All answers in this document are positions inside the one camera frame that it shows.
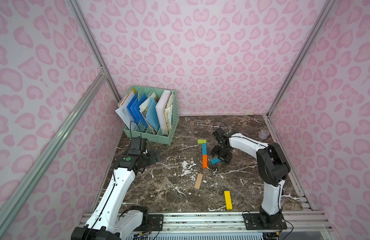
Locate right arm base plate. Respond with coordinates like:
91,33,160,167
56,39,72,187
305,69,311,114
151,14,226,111
242,212,288,232

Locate light blue folder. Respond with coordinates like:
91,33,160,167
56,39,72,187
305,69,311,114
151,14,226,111
146,98,160,133

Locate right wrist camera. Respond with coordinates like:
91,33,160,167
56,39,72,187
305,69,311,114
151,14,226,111
213,128,227,146

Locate white paper sheets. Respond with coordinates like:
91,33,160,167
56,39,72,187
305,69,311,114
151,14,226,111
116,88,138,130

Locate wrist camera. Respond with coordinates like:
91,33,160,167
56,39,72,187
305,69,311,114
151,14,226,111
128,137,148,156
213,128,227,146

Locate natural wood building block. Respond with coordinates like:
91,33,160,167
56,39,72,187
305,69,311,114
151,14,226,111
195,174,204,190

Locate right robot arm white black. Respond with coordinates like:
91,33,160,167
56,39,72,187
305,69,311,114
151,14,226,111
212,128,291,229

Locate orange building block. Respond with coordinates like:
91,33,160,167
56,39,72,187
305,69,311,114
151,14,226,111
203,155,208,169

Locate yellow building block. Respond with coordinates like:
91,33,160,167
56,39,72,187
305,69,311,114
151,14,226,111
224,191,233,210

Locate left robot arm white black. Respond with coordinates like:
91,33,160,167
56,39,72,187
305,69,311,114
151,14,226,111
71,149,162,240

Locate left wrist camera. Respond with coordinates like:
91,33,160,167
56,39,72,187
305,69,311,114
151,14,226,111
128,137,148,156

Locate white booklets stack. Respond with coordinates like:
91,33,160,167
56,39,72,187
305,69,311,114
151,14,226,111
156,90,174,136

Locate green plastic file basket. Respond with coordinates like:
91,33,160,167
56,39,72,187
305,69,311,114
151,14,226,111
124,86,179,145

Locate clear plastic cup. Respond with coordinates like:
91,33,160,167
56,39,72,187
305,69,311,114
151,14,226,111
258,129,270,140

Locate teal block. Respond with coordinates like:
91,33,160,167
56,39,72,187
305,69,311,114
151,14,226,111
211,158,221,165
202,143,208,156

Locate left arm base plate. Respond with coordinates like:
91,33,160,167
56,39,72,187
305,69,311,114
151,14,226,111
133,214,164,232

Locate blue folders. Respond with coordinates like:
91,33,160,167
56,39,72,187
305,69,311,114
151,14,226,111
127,94,148,128

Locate aluminium front rail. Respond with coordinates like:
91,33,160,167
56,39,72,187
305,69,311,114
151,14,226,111
73,211,336,240

